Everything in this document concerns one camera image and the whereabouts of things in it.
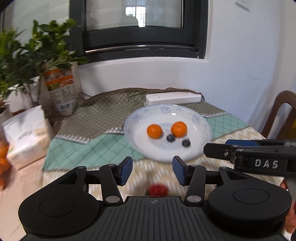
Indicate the blueberry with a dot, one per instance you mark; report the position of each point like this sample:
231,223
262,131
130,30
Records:
170,138
186,143

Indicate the white floral plate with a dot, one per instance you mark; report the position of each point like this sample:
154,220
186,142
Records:
165,115

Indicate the clear box of mandarins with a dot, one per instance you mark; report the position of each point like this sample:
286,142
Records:
5,165

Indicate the tissue pack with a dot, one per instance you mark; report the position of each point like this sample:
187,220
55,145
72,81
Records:
29,135

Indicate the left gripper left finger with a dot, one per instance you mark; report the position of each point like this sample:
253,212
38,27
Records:
112,176

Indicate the printed food bag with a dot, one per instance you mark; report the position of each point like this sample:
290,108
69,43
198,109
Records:
63,87

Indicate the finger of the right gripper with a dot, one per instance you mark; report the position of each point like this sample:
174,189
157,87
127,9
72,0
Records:
223,151
246,143

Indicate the black window frame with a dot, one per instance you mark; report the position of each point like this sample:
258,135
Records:
109,30

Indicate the white power strip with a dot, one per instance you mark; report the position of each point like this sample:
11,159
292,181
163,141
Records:
172,98

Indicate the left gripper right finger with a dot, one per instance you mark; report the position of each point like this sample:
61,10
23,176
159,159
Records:
192,176

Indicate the red tomato far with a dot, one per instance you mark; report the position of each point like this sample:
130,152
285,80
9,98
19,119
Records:
157,190

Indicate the wooden chair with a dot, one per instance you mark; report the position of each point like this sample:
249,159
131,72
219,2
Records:
280,123

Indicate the orange mandarin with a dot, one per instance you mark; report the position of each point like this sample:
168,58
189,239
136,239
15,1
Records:
179,129
154,131

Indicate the potted green plant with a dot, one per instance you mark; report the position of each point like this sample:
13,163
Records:
23,65

